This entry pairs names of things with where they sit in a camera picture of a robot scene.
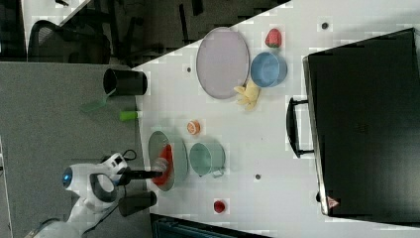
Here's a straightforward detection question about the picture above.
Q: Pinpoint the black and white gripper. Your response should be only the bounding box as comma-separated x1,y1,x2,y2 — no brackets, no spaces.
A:
101,153,162,186

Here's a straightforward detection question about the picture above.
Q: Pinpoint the red ketchup bottle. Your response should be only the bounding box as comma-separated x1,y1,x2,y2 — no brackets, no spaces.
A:
153,144,173,185

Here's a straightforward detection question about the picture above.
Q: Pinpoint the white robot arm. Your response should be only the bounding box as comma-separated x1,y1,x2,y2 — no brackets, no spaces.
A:
25,153,169,238

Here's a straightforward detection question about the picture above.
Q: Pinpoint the green oval strainer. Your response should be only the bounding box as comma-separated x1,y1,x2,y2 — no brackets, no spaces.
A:
148,131,189,191

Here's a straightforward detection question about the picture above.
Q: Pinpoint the green cup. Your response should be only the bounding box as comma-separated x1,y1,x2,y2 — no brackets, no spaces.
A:
189,142,226,179

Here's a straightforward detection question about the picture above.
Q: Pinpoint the orange slice toy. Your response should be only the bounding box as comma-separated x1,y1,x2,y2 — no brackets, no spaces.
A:
187,120,201,135

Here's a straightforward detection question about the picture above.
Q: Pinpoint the grey round plate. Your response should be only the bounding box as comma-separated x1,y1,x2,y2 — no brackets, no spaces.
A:
196,27,250,99

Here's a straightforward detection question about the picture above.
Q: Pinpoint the yellow toy banana bunch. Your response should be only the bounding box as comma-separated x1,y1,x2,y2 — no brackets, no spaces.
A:
234,80,260,111

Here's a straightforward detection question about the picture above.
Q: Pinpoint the black office chair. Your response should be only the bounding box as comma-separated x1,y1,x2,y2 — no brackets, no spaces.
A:
27,20,111,64

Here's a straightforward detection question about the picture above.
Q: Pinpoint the blue bowl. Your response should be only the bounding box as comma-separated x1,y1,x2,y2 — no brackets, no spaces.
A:
251,53,288,87

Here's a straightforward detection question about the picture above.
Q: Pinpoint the red toy strawberry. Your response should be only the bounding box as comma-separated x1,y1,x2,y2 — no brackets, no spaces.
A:
265,29,282,48

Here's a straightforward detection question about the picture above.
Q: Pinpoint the black toaster oven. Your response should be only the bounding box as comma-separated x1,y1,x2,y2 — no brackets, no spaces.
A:
302,28,420,227

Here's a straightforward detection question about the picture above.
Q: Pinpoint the black cylinder post near base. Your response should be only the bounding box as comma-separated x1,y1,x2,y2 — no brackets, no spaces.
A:
118,191,158,217

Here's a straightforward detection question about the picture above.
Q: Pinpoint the green clamp handle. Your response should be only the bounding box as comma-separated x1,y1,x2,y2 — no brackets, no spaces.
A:
119,111,138,121

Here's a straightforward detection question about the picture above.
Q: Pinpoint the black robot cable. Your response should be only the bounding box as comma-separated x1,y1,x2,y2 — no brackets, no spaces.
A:
82,149,138,234

